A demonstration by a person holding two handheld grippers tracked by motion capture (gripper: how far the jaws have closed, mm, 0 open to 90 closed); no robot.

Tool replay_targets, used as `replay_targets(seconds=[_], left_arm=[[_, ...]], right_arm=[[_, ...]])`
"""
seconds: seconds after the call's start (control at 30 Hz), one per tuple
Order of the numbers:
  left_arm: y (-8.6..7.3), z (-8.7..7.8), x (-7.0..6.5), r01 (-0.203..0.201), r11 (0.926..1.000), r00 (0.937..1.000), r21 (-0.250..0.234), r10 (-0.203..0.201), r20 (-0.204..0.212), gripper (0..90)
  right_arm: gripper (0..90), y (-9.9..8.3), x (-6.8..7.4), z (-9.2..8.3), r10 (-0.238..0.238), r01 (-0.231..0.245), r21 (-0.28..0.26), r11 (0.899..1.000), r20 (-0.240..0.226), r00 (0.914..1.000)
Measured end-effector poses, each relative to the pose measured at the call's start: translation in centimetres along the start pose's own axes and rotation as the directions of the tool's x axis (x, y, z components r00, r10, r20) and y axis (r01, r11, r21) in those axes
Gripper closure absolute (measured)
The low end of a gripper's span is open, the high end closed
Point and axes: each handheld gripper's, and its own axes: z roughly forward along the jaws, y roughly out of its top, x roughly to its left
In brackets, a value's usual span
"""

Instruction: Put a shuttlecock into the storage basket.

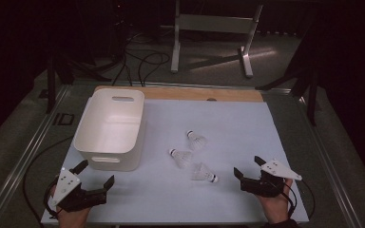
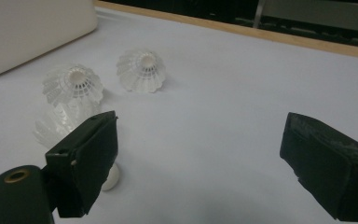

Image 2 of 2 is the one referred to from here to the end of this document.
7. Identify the grey metal stand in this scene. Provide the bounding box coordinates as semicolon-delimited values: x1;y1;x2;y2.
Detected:
253;0;358;48

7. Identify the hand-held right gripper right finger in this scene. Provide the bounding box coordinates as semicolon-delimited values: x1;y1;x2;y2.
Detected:
279;111;358;223

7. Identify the white plastic storage bin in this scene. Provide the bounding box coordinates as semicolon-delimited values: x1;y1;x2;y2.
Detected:
0;0;99;78

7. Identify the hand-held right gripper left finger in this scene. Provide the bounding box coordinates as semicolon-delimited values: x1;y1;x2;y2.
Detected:
45;110;119;218

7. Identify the pale blue table mat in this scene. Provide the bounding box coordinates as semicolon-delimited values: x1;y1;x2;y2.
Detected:
0;7;358;224

